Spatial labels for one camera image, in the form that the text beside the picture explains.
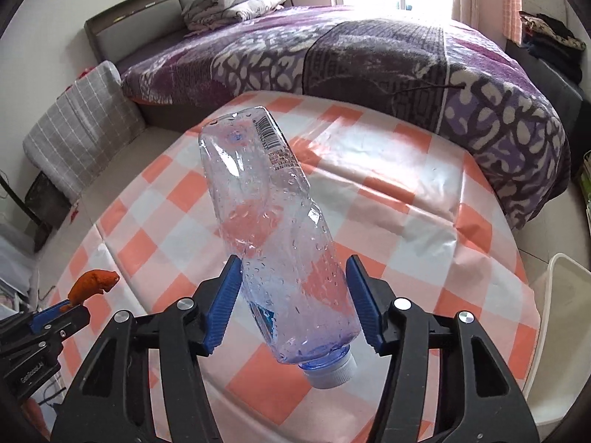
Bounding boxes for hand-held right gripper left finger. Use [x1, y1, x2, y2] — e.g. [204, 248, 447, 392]
[48, 254, 244, 443]

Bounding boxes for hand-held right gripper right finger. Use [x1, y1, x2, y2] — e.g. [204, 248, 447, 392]
[345, 254, 541, 443]

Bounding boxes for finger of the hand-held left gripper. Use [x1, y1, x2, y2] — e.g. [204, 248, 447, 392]
[25, 301, 72, 334]
[44, 305, 90, 348]

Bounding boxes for orange toy piece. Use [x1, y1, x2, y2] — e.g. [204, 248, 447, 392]
[68, 269, 121, 306]

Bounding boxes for clear plastic bottle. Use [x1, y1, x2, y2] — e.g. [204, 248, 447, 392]
[198, 106, 358, 388]

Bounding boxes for white plastic bin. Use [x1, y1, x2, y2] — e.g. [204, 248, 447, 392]
[526, 253, 591, 427]

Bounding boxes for orange white checkered tablecloth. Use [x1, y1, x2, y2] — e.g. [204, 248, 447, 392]
[34, 92, 541, 443]

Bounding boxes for dark mesh basket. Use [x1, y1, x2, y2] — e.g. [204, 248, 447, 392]
[24, 171, 70, 250]

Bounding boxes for grey plaid cloth cover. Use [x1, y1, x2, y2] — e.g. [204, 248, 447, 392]
[23, 60, 146, 206]

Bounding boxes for bed with purple blanket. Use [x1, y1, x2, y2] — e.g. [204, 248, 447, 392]
[117, 4, 571, 231]

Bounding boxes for black bench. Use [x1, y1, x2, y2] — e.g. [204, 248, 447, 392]
[505, 39, 585, 176]

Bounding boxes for folded floral quilt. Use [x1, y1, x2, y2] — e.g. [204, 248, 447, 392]
[182, 0, 289, 33]

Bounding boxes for pile of dark clothes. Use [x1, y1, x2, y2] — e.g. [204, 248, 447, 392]
[519, 11, 587, 84]

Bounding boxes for orange checkered hanging cloth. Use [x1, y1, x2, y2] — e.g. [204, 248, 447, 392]
[501, 0, 525, 44]

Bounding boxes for dark bed frame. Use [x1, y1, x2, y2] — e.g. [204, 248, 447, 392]
[84, 0, 241, 130]

